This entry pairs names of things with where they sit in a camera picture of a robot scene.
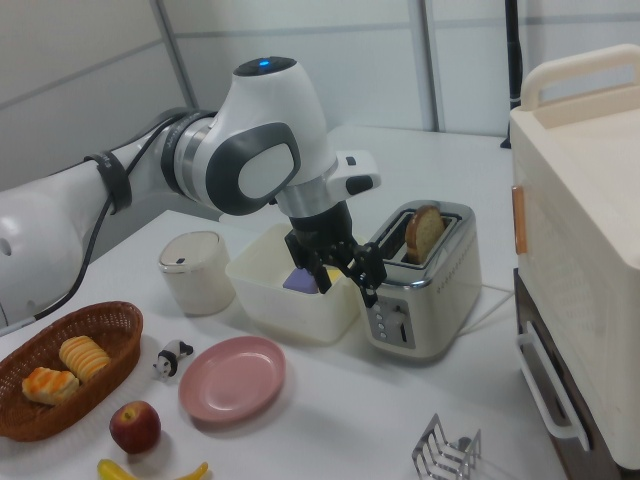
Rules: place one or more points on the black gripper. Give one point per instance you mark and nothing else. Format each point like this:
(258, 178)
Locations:
(322, 225)

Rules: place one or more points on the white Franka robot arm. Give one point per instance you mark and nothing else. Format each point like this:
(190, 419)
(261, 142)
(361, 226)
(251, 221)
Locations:
(275, 105)

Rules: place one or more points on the cream toaster lever knob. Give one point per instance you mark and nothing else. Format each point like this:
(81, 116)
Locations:
(399, 315)

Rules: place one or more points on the cream and chrome toaster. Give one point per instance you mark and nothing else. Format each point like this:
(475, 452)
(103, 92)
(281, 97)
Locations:
(440, 310)

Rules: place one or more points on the yellow sponge block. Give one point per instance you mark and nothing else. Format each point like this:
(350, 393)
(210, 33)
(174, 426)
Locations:
(335, 276)

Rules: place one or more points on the purple sponge block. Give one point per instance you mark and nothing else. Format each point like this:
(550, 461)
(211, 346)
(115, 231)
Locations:
(299, 284)

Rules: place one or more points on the white plastic tub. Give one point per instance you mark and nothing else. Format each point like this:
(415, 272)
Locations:
(290, 315)

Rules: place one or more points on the toasted bread slice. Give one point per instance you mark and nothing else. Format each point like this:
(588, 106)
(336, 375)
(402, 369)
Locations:
(424, 231)

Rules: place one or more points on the cream mini trash can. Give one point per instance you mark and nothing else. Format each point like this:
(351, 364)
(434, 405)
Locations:
(200, 285)

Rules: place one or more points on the pink plate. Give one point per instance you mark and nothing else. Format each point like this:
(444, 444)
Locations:
(232, 380)

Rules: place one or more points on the panda figurine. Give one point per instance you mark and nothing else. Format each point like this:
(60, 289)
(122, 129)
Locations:
(167, 361)

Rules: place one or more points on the metal toast rack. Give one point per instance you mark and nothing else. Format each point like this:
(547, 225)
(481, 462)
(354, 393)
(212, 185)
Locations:
(419, 457)

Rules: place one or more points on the brown wicker basket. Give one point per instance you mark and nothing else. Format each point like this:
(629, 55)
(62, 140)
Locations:
(115, 325)

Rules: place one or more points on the cream storage cabinet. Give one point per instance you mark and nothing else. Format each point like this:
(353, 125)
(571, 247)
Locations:
(590, 225)

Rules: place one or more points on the red apple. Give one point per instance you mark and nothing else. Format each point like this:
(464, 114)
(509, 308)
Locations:
(135, 427)

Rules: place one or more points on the brown oven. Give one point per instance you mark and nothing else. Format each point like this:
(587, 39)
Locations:
(575, 395)

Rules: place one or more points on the striped yellow bread roll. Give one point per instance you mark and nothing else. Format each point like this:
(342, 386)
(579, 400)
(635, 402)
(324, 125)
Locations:
(82, 356)

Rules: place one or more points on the black pole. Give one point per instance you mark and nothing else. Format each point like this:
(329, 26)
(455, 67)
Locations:
(512, 50)

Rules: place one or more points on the yellow banana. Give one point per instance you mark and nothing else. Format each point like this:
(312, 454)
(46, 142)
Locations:
(112, 471)

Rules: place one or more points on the orange glazed pastry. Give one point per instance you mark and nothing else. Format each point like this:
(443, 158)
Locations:
(50, 387)

